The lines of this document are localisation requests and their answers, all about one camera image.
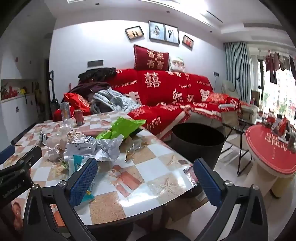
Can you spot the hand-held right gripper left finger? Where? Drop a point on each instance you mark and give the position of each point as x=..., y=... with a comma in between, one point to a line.
x=83, y=180

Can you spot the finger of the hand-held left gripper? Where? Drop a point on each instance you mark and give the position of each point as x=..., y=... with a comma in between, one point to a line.
x=29, y=157
x=7, y=154

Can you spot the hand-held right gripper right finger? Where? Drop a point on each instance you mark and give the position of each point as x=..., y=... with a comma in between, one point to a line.
x=208, y=183

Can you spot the black trash bin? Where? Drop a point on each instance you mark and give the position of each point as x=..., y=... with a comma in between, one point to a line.
x=196, y=148

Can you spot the green plastic bag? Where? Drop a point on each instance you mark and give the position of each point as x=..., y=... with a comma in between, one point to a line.
x=120, y=127

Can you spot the teal white packet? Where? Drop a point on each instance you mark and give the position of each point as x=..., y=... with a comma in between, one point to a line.
x=77, y=162

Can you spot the silver foil wrapper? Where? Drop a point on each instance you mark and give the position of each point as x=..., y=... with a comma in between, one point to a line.
x=190, y=173

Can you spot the small silver blue wrapper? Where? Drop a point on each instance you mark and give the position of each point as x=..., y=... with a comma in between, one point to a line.
x=43, y=138

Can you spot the crumpled clear plastic bags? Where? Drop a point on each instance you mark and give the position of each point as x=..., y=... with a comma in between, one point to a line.
x=56, y=141

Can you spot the white cabinet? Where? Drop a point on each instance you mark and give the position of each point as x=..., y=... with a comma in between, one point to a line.
x=13, y=120

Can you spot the crumpled white wrapper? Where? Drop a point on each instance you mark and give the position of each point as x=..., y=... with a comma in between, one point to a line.
x=101, y=148

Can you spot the black folding chair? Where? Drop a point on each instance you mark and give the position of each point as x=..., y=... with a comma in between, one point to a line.
x=240, y=139

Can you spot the checkered tablecloth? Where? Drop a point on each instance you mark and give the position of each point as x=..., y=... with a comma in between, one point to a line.
x=157, y=162

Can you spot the tall silver drink can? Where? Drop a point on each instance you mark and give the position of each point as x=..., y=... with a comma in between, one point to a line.
x=65, y=111

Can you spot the clear plastic wrapper with crumbs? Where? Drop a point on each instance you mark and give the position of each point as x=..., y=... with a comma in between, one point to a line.
x=135, y=148

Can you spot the upright vacuum cleaner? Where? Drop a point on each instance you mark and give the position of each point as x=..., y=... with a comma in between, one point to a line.
x=53, y=99

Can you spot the short red drink can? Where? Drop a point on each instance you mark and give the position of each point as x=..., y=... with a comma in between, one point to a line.
x=79, y=117

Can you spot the yellow toy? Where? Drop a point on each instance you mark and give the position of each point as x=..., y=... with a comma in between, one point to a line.
x=22, y=91

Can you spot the round red-topped table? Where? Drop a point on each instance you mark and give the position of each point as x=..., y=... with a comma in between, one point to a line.
x=266, y=148

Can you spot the red cushion with gold pattern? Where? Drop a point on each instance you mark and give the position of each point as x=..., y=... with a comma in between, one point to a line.
x=78, y=102

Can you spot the beige armchair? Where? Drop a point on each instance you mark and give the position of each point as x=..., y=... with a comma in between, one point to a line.
x=249, y=111

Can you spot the small red patterned cushion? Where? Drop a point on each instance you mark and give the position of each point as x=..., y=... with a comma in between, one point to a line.
x=216, y=97

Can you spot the red table ornaments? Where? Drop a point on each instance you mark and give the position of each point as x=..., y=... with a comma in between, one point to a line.
x=281, y=126

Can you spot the sofa with red printed cover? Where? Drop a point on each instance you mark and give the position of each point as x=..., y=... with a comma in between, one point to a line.
x=161, y=92

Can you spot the black jacket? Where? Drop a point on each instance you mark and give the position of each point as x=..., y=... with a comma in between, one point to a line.
x=97, y=73

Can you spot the grey blue curtain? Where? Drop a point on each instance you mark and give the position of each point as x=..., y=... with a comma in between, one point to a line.
x=235, y=69

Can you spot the white printed pillow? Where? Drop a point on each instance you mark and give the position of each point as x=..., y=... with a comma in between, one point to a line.
x=177, y=64

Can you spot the large red printed pillow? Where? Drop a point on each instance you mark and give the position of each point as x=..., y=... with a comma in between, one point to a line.
x=150, y=58

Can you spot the hanging laundry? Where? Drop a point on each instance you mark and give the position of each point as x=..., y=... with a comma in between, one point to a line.
x=275, y=62

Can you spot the small red framed picture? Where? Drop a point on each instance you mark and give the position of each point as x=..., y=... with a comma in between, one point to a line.
x=187, y=41

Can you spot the white toned framed picture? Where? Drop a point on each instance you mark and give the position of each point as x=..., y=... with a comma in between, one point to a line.
x=171, y=34

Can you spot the blue toned framed picture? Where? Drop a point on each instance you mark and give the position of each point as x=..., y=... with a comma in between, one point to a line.
x=156, y=30

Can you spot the grey wall panel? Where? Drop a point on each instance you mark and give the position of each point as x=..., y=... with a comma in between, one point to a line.
x=95, y=63

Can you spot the dark framed wall picture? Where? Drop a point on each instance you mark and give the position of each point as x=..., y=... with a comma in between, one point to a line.
x=134, y=32

